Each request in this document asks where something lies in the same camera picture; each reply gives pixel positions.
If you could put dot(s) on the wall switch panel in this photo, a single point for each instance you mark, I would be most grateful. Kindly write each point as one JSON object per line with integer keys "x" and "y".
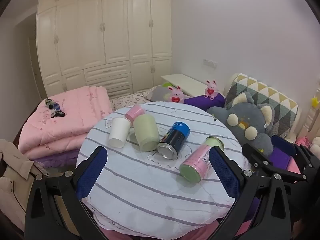
{"x": 209, "y": 63}

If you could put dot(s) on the striped white tablecloth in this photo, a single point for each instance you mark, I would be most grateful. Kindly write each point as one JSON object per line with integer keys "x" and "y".
{"x": 142, "y": 193}

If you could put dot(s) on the heart pattern bed sheet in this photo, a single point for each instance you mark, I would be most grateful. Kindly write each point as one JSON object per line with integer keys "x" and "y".
{"x": 129, "y": 100}

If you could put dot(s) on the pink green clear canister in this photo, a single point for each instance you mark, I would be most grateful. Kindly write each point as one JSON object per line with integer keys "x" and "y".
{"x": 195, "y": 167}

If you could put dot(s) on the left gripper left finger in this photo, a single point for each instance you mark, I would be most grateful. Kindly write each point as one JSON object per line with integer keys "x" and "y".
{"x": 44, "y": 220}

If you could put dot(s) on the grey green pillow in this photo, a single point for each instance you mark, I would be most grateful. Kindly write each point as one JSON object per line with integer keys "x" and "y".
{"x": 159, "y": 93}

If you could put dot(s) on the white bedside shelf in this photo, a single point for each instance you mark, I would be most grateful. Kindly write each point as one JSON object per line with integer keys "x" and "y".
{"x": 189, "y": 86}

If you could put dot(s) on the pink bunny toy right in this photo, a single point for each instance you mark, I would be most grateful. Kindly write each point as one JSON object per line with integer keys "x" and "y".
{"x": 211, "y": 90}

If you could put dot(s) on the pink bunny toy left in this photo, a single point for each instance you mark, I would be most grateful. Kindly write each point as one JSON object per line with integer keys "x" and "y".
{"x": 176, "y": 94}

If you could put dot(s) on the pink ribbed cup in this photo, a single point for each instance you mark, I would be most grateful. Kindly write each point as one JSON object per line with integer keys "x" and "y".
{"x": 134, "y": 112}

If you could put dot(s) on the purple pillow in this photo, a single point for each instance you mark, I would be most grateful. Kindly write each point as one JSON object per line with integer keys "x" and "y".
{"x": 205, "y": 103}

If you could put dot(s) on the pink blanket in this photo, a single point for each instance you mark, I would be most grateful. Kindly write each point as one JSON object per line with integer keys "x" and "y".
{"x": 286, "y": 181}

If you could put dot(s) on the grey plush toy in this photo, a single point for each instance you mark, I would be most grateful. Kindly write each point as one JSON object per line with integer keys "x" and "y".
{"x": 249, "y": 123}

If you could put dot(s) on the beige jacket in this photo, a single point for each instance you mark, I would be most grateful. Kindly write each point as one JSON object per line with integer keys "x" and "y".
{"x": 17, "y": 176}

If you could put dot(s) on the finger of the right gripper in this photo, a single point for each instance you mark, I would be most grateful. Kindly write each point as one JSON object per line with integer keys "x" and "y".
{"x": 306, "y": 161}
{"x": 259, "y": 161}

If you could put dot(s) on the cream wardrobe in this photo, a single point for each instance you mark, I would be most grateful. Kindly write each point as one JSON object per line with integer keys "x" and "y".
{"x": 121, "y": 45}

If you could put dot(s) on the folded pink quilt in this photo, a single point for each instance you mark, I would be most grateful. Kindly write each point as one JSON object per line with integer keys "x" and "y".
{"x": 43, "y": 135}

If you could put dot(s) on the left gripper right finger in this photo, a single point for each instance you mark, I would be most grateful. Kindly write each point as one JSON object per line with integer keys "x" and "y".
{"x": 244, "y": 186}

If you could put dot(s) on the pink bunny toy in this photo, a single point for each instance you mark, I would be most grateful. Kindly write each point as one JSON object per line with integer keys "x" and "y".
{"x": 176, "y": 94}
{"x": 211, "y": 90}

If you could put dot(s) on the triangle pattern quilted headboard cover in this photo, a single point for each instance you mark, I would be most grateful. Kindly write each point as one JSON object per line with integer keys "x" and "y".
{"x": 286, "y": 110}

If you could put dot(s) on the blue black can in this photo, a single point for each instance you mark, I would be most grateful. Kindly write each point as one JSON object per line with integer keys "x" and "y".
{"x": 172, "y": 142}

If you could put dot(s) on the white paper cup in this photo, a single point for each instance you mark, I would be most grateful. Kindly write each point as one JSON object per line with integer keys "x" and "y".
{"x": 120, "y": 127}

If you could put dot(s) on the green plastic cup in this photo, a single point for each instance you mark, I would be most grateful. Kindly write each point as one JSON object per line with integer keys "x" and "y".
{"x": 146, "y": 132}

